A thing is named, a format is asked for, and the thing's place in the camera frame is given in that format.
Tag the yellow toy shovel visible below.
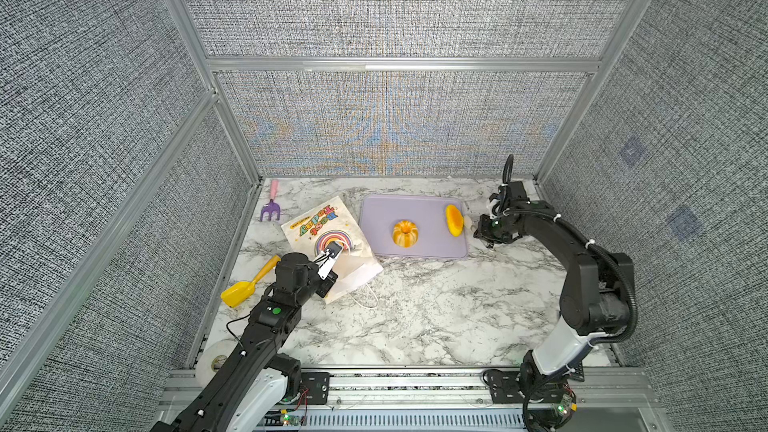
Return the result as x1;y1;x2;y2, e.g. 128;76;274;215
220;255;281;308

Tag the yellow ring fake bread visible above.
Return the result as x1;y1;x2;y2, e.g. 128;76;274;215
392;220;419;248

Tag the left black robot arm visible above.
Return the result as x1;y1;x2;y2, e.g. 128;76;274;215
152;243;343;431

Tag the purple toy rake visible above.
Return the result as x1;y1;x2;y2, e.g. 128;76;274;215
259;179;281;222

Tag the lilac plastic tray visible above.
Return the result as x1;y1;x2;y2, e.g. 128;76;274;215
359;194;468;260

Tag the white tape roll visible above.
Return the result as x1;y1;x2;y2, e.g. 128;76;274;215
195;339;238;387

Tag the white paper gift bag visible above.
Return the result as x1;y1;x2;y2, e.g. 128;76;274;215
282;196;383;304

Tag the yellow oval fake bread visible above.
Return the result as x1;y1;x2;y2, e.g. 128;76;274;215
445;204;464;237

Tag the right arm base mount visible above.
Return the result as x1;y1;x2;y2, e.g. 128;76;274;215
481;369;578;431

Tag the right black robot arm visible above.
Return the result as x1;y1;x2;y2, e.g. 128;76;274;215
473;155;639;400

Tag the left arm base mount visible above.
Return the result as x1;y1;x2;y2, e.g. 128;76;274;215
281;372;331;408

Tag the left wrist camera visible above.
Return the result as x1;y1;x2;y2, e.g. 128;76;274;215
314;241;344;280

